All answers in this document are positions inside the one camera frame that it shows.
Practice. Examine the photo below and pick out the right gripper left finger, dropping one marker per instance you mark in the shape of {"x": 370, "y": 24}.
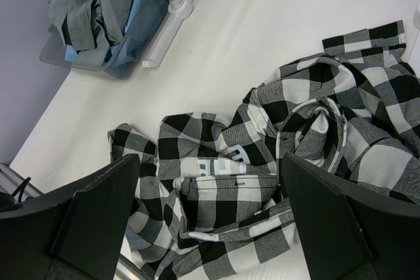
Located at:
{"x": 72, "y": 232}

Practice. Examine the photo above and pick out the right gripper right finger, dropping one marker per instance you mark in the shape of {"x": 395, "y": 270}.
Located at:
{"x": 348, "y": 231}

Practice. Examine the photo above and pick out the black white checkered shirt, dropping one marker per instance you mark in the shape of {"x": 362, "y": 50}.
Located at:
{"x": 209, "y": 200}

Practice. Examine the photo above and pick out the grey shirt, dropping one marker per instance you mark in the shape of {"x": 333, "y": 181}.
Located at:
{"x": 90, "y": 26}

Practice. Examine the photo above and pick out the light blue shirt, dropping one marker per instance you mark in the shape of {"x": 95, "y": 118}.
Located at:
{"x": 142, "y": 23}

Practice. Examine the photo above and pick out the clear grey plastic bin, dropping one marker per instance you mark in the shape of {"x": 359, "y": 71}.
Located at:
{"x": 56, "y": 53}

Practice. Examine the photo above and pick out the white and silver clothes rack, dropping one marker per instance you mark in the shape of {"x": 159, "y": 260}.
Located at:
{"x": 178, "y": 11}

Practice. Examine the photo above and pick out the aluminium mounting rail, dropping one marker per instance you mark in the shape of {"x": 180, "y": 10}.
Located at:
{"x": 19, "y": 187}

